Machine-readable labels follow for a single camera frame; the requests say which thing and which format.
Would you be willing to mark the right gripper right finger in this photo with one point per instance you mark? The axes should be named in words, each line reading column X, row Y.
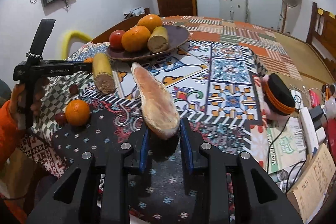
column 194, row 149

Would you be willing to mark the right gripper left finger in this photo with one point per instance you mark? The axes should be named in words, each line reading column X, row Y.
column 135, row 150

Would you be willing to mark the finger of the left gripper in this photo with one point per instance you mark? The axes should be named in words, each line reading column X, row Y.
column 82, row 67

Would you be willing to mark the small orange mandarin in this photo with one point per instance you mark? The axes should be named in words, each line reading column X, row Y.
column 88, row 60

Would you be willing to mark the long yellow banana piece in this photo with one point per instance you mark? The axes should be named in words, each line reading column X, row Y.
column 103, row 74

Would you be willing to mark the red tomato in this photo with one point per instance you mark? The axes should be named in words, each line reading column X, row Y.
column 115, row 40

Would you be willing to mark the large orange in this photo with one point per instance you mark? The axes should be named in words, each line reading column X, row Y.
column 135, row 39

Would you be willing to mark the left hand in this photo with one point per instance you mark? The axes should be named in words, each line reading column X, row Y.
column 18, row 98

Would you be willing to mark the small dark red fruit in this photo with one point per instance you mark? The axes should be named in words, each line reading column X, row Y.
column 73, row 90

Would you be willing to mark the yellow foam tube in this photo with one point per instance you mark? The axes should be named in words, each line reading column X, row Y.
column 69, row 38

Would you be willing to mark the small orange under gripper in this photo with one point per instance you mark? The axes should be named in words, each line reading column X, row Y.
column 77, row 113

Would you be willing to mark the red grape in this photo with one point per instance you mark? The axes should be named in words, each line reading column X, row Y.
column 61, row 119

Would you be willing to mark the patterned patchwork cloth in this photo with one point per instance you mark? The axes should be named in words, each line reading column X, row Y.
column 214, row 85

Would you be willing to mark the clothes heap in corner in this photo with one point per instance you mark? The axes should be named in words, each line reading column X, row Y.
column 134, row 12

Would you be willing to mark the banana piece on plate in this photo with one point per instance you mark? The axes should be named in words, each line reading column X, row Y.
column 159, row 40

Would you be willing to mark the orange on plate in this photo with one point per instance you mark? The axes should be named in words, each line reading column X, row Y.
column 150, row 21

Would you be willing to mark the dark purple plate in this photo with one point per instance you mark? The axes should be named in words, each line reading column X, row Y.
column 177, row 37

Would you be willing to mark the striped patchwork blanket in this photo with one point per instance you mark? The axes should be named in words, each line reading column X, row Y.
column 262, row 42

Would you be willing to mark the white power strip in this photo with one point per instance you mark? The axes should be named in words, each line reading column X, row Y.
column 311, row 121

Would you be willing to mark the cardboard box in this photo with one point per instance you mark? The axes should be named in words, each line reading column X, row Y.
column 308, row 193

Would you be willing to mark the white suitcase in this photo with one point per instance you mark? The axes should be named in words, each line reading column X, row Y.
column 234, row 10

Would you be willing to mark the wooden bed headboard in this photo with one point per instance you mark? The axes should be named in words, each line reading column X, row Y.
column 321, row 36

